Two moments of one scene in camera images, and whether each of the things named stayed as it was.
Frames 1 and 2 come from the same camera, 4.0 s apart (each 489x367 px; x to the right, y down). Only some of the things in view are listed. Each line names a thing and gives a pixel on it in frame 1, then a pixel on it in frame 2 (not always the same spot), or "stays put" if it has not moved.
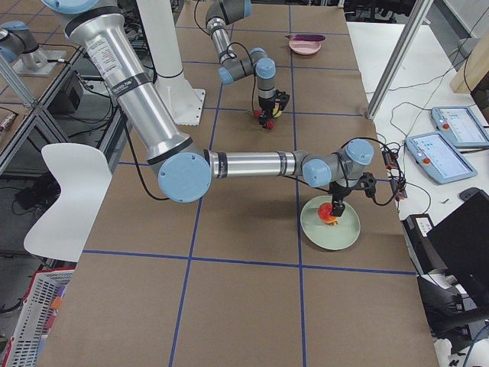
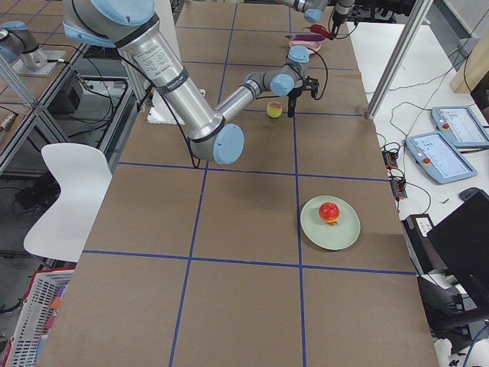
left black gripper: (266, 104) → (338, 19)
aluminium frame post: (417, 17) stays put
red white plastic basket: (43, 296) stays put
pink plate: (305, 47) stays put
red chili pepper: (257, 113) → (319, 30)
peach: (276, 112) stays put
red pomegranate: (324, 212) stays put
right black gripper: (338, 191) → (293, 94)
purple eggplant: (306, 37) stays put
